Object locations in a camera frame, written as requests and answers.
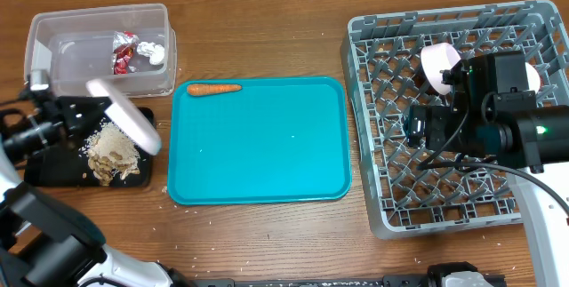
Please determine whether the peanut shells pile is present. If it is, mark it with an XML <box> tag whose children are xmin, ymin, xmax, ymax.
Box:
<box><xmin>79</xmin><ymin>121</ymin><xmax>140</xmax><ymax>187</ymax></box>

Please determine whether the white round plate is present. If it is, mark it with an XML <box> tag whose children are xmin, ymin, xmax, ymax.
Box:
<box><xmin>85</xmin><ymin>78</ymin><xmax>162</xmax><ymax>155</ymax></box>

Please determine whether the pink bowl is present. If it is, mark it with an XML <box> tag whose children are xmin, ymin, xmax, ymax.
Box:
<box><xmin>420</xmin><ymin>43</ymin><xmax>461</xmax><ymax>95</ymax></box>

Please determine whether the red snack wrapper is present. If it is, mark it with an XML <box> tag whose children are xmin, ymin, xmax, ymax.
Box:
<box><xmin>111</xmin><ymin>31</ymin><xmax>140</xmax><ymax>75</ymax></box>

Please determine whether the white bowl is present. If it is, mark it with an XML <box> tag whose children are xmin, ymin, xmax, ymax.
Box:
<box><xmin>525</xmin><ymin>62</ymin><xmax>541</xmax><ymax>93</ymax></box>

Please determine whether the white tissue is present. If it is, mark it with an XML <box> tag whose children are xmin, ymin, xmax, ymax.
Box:
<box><xmin>136</xmin><ymin>42</ymin><xmax>165</xmax><ymax>66</ymax></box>

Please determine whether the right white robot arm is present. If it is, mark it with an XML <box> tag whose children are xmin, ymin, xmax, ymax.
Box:
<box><xmin>405</xmin><ymin>44</ymin><xmax>568</xmax><ymax>286</ymax></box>

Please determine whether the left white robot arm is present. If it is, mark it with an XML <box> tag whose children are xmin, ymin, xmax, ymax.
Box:
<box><xmin>1</xmin><ymin>69</ymin><xmax>192</xmax><ymax>287</ymax></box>

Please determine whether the grey dishwasher rack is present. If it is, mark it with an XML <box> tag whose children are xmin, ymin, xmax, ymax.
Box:
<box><xmin>341</xmin><ymin>0</ymin><xmax>568</xmax><ymax>239</ymax></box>

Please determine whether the black plastic tray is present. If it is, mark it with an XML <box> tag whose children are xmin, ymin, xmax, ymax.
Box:
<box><xmin>24</xmin><ymin>114</ymin><xmax>152</xmax><ymax>187</ymax></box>

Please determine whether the clear plastic bin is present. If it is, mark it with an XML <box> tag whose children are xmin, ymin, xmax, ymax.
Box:
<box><xmin>24</xmin><ymin>4</ymin><xmax>177</xmax><ymax>98</ymax></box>

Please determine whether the orange carrot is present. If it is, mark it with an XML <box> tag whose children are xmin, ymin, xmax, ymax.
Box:
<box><xmin>187</xmin><ymin>84</ymin><xmax>242</xmax><ymax>97</ymax></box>

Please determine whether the teal serving tray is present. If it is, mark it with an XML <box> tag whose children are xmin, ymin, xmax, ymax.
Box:
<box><xmin>167</xmin><ymin>76</ymin><xmax>352</xmax><ymax>205</ymax></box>

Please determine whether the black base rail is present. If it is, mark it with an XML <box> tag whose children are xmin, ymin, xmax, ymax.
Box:
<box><xmin>192</xmin><ymin>262</ymin><xmax>508</xmax><ymax>287</ymax></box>

